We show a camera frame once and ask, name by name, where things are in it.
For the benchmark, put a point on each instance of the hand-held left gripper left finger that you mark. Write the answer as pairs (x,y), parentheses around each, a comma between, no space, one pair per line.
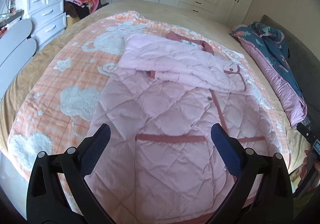
(96,144)

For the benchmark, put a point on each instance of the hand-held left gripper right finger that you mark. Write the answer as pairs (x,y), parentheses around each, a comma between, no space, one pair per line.
(225,146)

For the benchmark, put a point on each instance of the pink quilted jacket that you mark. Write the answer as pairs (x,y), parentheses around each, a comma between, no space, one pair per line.
(162,114)

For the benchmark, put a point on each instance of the orange plaid fleece blanket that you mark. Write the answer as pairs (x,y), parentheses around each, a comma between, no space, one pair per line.
(75,64)

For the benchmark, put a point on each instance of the blue floral quilt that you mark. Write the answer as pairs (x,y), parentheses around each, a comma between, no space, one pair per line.
(270,44)

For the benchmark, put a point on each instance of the white rounded desk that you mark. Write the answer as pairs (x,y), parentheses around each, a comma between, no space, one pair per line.
(15,39)

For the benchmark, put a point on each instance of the white plastic drawer chest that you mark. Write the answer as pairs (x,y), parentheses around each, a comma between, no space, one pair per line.
(47,14)

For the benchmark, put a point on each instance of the bed with beige sheet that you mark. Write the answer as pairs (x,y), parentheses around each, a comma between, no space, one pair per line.
(175,9)

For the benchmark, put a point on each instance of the desk clutter pile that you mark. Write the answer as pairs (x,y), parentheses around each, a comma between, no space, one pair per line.
(10,19)

